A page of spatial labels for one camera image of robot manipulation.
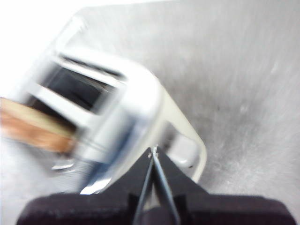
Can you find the cream and steel toaster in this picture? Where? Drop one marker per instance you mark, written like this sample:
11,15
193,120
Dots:
131,98

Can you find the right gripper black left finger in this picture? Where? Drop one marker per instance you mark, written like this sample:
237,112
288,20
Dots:
133,178

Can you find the brown wholegrain bread slice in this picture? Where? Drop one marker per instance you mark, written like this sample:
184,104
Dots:
32,126

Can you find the grey toaster lever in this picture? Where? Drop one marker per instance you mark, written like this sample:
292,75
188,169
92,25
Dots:
184,150

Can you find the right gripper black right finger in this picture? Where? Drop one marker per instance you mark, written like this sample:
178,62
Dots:
174,178

